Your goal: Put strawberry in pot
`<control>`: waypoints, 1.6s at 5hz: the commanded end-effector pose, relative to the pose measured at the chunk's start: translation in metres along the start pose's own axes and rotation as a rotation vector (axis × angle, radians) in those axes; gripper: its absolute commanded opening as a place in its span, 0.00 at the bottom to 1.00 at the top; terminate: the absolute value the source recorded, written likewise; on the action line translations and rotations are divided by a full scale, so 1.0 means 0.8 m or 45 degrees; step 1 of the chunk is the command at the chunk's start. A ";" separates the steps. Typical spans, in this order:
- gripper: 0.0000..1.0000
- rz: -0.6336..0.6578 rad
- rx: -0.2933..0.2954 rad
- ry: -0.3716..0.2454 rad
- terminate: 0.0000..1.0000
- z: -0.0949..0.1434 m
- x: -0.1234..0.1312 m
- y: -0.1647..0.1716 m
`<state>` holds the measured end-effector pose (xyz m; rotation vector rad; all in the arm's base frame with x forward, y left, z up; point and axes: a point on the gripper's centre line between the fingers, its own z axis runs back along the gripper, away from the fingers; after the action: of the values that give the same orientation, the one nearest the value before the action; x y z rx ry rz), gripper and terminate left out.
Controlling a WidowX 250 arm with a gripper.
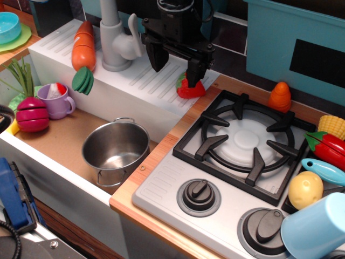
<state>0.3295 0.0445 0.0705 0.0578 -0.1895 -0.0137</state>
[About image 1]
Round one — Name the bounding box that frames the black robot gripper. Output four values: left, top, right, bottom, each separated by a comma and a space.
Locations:
142, 1, 214, 88

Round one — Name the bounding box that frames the red toy strawberry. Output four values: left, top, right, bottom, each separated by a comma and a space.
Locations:
175, 72, 206, 99

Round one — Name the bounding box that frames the stainless steel pot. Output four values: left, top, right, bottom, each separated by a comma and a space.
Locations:
81, 117, 150, 190

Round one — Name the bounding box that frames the grey toy faucet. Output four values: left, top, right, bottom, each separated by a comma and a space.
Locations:
100, 1, 145, 72

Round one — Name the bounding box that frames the orange wooden toy carrot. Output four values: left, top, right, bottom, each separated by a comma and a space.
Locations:
71, 21, 96, 95

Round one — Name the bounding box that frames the black stove burner grate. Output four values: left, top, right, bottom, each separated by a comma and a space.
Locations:
172, 90, 316, 206

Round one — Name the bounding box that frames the small orange toy carrot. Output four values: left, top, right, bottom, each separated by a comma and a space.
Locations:
267, 82, 291, 113

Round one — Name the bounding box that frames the red white toy in cup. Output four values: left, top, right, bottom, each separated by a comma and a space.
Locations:
46, 83, 67, 99

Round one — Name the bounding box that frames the teal toy cabinet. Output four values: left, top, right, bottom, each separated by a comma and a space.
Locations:
246, 1, 344, 105

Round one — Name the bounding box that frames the purple plastic cup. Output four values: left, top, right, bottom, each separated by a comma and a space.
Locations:
37, 84, 75, 120

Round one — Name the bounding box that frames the left black stove knob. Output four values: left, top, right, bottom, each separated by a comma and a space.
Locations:
176, 179, 222, 217

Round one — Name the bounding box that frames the black stove knob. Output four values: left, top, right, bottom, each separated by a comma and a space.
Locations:
237, 208, 290, 258
176, 179, 222, 217

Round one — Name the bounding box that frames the green plastic plate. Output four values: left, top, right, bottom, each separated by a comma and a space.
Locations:
0, 23, 32, 52

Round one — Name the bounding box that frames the magenta wooden toy radish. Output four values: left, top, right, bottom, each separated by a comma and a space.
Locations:
1, 59, 50, 133

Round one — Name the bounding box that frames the yellow toy corn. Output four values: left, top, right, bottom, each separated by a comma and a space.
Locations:
318, 115, 345, 140

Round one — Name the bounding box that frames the green toy lettuce leaf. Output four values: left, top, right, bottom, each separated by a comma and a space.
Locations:
9, 86, 42, 113

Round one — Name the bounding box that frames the teal plastic bowl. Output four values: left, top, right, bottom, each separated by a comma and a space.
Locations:
1, 12, 22, 44

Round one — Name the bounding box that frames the red toy chili pepper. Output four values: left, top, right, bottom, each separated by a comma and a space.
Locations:
304, 131, 344, 171

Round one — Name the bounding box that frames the yellow toy piece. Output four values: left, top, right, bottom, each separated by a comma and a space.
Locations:
5, 119, 20, 135

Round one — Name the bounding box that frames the yellow toy potato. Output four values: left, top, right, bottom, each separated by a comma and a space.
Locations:
288, 171, 324, 210

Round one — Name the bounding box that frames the right black stove knob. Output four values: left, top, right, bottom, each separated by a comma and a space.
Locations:
237, 208, 290, 258

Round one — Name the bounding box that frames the light blue plastic cup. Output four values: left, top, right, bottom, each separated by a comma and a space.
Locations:
280, 193, 344, 258

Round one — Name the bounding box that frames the blue clamp device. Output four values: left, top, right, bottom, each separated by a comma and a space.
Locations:
1, 158, 37, 235

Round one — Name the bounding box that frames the black hose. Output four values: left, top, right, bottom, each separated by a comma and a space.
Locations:
0, 104, 16, 134

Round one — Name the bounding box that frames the teal plastic utensil handle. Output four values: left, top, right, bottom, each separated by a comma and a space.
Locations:
301, 158, 344, 187

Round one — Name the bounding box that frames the black coiled cable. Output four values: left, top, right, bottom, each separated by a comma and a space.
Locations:
0, 220, 22, 259

